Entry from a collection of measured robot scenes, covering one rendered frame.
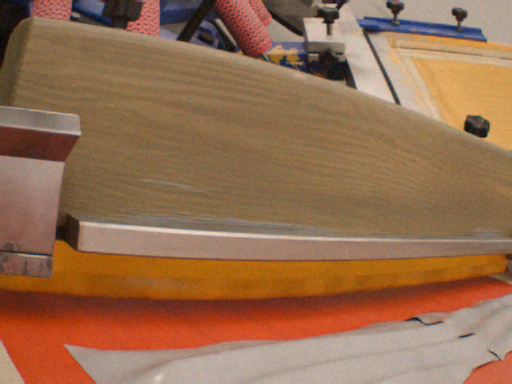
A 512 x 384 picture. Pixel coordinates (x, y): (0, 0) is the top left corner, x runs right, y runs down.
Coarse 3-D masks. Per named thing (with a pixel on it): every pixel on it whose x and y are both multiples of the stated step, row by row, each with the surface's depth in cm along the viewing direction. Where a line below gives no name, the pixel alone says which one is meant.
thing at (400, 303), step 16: (400, 288) 37; (416, 288) 38; (432, 288) 38; (448, 288) 39; (464, 288) 40; (480, 288) 41; (496, 288) 42; (368, 304) 32; (384, 304) 32; (400, 304) 33; (416, 304) 33; (432, 304) 34; (448, 304) 34; (464, 304) 35; (464, 336) 28
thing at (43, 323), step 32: (0, 320) 18; (32, 320) 19; (64, 320) 20; (96, 320) 21; (128, 320) 22; (160, 320) 23; (192, 320) 24; (224, 320) 25; (256, 320) 26; (288, 320) 27; (320, 320) 28; (352, 320) 28; (384, 320) 29; (32, 352) 16; (64, 352) 17
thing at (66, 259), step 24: (72, 264) 21; (96, 264) 22; (120, 264) 22; (144, 264) 23; (168, 264) 24; (192, 264) 25; (216, 264) 25; (240, 264) 26; (264, 264) 27; (288, 264) 28; (312, 264) 29; (336, 264) 30; (360, 264) 31; (384, 264) 33; (408, 264) 34; (432, 264) 36; (456, 264) 38; (480, 264) 41
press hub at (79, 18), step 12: (0, 0) 79; (12, 0) 81; (24, 0) 81; (0, 12) 76; (12, 12) 78; (24, 12) 80; (72, 12) 86; (0, 24) 74; (12, 24) 75; (96, 24) 89; (108, 24) 91; (0, 48) 85; (0, 60) 85; (0, 72) 83
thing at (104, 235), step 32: (96, 224) 19; (128, 224) 20; (160, 224) 21; (192, 224) 23; (160, 256) 21; (192, 256) 22; (224, 256) 22; (256, 256) 23; (288, 256) 24; (320, 256) 26; (352, 256) 27; (384, 256) 29; (416, 256) 30; (448, 256) 33
